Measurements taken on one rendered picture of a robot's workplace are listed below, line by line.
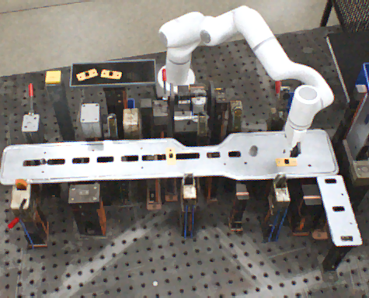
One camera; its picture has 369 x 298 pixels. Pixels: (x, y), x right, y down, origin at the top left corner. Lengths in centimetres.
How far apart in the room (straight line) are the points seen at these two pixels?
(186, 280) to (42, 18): 269
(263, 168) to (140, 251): 63
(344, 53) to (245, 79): 54
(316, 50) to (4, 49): 231
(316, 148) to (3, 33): 276
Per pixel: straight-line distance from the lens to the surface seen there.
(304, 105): 186
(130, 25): 416
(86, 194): 209
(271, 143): 226
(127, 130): 222
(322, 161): 226
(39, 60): 402
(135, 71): 226
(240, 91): 281
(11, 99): 287
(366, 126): 215
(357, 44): 269
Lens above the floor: 284
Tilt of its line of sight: 52 degrees down
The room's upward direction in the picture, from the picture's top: 4 degrees counter-clockwise
